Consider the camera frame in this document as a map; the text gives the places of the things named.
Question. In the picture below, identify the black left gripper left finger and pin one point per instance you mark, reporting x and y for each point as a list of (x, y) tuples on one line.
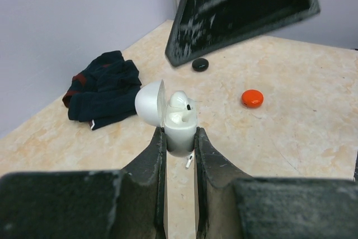
[(124, 203)]

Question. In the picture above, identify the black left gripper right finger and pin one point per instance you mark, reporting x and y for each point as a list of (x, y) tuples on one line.
[(232, 204)]

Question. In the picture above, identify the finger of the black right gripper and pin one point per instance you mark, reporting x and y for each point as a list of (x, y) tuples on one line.
[(204, 26)]

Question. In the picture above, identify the white earbud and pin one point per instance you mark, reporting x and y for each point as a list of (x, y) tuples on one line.
[(179, 100), (189, 161)]

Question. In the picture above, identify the orange earbud charging case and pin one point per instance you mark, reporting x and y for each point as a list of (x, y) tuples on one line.
[(252, 98)]

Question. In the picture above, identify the white earbud charging case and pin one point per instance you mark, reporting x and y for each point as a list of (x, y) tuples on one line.
[(179, 125)]

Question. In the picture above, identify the black earbud charging case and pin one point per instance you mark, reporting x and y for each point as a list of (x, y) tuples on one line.
[(200, 64)]

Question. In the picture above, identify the dark navy folded cloth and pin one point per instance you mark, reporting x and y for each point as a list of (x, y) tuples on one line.
[(104, 92)]

